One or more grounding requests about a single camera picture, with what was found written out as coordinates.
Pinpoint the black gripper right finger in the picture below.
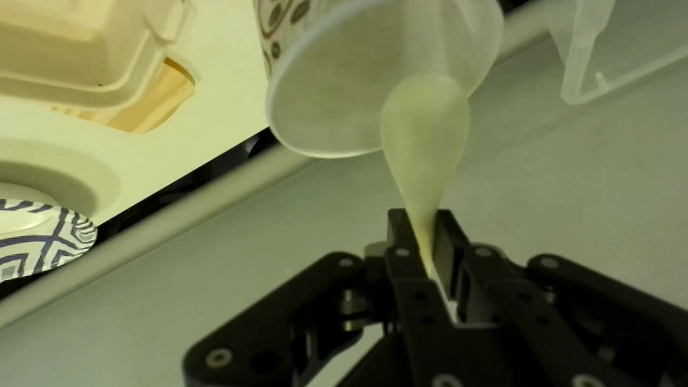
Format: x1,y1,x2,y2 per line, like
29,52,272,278
435,209,688,387

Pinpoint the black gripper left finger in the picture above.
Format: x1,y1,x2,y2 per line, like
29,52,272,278
182,209,504,387

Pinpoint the white plastic spoon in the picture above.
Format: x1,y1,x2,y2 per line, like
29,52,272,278
379,70,474,303

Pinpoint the patterned paper cup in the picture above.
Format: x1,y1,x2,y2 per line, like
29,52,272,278
252,0,506,158

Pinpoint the clear plastic storage bin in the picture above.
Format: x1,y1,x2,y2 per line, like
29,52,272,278
546,0,688,108

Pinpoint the blue patterned plate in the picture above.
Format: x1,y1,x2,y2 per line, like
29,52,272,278
0,197,100,285

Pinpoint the beige clamshell food container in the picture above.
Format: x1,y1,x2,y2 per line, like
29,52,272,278
0,0,198,134

